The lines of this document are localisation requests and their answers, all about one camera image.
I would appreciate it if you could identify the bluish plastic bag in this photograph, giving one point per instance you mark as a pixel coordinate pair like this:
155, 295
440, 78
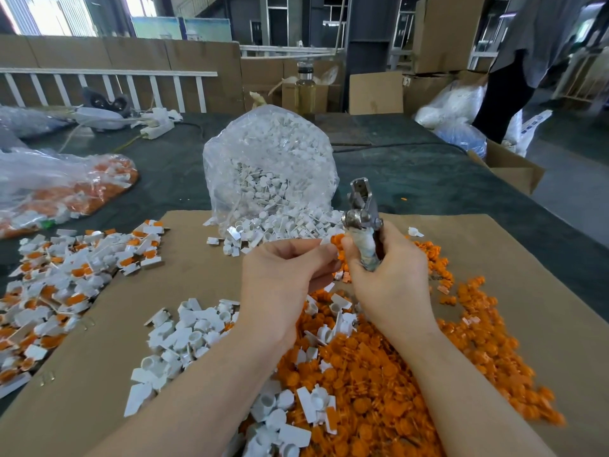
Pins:
464, 137

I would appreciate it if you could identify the clear bag of white parts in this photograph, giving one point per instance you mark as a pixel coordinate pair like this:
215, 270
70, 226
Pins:
269, 161

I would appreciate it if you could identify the empty clear plastic bag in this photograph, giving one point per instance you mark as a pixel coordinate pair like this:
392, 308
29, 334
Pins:
28, 121

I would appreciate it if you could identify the brown cardboard partition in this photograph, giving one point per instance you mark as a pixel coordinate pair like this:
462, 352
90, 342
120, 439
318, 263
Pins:
142, 54

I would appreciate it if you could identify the open brown cardboard box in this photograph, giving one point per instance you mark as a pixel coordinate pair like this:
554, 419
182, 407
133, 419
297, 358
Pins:
514, 168

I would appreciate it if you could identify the person's right thumb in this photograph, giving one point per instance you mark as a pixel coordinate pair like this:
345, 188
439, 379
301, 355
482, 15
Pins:
353, 256

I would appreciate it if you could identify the small orange plastic cap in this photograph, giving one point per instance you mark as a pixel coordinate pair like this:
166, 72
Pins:
338, 240

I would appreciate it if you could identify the clear bag of assembled parts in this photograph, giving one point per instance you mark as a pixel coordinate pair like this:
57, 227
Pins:
52, 190

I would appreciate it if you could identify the person's right hand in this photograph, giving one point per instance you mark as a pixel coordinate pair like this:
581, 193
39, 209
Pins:
395, 290

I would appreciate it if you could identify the flat brown cardboard box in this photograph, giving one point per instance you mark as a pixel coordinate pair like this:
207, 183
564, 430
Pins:
376, 92

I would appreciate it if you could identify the metal crimping pliers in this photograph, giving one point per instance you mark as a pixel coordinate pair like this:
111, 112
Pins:
361, 216

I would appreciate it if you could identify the wide brown cardboard box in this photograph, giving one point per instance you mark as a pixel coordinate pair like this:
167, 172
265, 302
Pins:
426, 90

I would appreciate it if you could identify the tall brown cardboard box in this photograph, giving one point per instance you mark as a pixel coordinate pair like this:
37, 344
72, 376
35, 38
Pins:
447, 33

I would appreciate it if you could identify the white printed plastic bag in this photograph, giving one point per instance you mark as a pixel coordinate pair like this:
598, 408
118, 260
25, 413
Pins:
525, 130

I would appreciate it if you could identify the glass bottle with yellow liquid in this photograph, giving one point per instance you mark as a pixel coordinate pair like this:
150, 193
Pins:
305, 92

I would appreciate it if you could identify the pile of orange plastic caps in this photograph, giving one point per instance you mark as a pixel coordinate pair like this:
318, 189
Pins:
380, 390

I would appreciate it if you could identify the person's right forearm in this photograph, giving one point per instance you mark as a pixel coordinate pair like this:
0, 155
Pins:
466, 399

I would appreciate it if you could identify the pile of white plastic parts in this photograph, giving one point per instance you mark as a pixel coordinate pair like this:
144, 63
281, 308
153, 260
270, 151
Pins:
276, 228
190, 337

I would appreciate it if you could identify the pile of assembled white-orange parts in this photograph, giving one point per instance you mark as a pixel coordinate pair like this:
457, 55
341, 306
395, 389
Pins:
62, 285

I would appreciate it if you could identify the person's left forearm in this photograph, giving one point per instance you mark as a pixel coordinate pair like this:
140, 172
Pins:
204, 399

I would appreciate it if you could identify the blue-green signboard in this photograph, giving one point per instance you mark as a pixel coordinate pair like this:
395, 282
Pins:
181, 28

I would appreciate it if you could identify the person's left thumb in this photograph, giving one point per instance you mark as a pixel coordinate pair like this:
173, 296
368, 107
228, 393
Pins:
304, 248

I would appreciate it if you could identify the white railing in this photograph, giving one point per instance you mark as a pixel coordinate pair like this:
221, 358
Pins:
109, 72

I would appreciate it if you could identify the brown cardboard sheet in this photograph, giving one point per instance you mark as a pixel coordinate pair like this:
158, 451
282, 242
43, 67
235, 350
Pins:
523, 337

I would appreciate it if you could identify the white metal fence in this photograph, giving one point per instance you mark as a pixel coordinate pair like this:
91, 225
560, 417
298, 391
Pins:
583, 76

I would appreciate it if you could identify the single white plastic part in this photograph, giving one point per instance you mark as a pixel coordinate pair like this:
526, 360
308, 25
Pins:
415, 231

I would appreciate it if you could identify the person's left hand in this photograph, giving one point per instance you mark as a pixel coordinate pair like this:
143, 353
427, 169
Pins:
276, 290

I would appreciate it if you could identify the small metal clip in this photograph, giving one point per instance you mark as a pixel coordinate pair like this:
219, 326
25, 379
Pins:
45, 378
87, 323

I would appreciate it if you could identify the black rounded device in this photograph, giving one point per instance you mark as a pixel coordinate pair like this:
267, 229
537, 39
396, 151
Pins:
107, 100

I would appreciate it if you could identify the white power strip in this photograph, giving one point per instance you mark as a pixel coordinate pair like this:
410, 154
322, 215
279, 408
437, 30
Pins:
157, 123

